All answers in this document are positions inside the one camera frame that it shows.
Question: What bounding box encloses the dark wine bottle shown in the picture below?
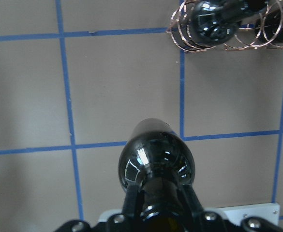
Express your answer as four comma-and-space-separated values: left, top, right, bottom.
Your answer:
179, 0, 249, 47
118, 118, 195, 232

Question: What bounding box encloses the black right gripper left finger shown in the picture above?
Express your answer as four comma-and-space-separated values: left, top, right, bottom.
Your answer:
122, 184, 144, 219

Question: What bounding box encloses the dark wine bottle in basket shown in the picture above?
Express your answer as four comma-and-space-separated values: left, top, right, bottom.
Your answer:
179, 0, 249, 47

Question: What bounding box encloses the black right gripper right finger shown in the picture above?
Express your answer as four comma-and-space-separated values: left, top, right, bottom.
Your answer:
179, 185, 204, 218

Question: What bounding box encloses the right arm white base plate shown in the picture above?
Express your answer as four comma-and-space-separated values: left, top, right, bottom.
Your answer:
97, 203, 281, 227

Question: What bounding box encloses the copper wire wine basket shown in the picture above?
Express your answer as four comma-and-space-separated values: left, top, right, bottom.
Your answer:
166, 0, 283, 53

